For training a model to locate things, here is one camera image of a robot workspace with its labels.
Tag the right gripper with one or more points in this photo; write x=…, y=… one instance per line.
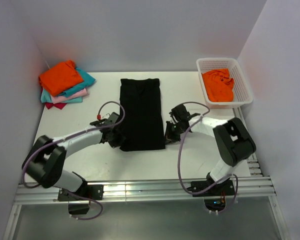
x=170, y=132

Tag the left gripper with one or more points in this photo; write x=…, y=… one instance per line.
x=118, y=139

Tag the black t shirt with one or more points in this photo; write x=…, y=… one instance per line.
x=142, y=126

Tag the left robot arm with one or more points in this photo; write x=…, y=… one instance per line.
x=44, y=165

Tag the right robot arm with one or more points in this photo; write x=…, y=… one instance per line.
x=233, y=141

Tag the orange crumpled t shirt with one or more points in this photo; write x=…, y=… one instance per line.
x=219, y=85

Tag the pink folded t shirt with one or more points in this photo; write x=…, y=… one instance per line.
x=74, y=98

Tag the magenta folded t shirt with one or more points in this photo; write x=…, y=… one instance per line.
x=59, y=106

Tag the white plastic basket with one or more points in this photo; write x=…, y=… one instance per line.
x=242, y=94

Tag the teal folded t shirt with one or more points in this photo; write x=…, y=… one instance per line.
x=88, y=81

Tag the orange folded t shirt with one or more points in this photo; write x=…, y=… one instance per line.
x=60, y=78

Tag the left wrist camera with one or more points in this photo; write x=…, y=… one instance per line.
x=109, y=120

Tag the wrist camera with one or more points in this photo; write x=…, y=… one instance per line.
x=109, y=120
x=180, y=114

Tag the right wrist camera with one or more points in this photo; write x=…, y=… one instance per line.
x=180, y=114

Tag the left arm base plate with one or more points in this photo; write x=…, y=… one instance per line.
x=91, y=192

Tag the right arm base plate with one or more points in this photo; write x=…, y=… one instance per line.
x=203, y=189

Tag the aluminium mounting rail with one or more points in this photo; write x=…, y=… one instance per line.
x=142, y=191

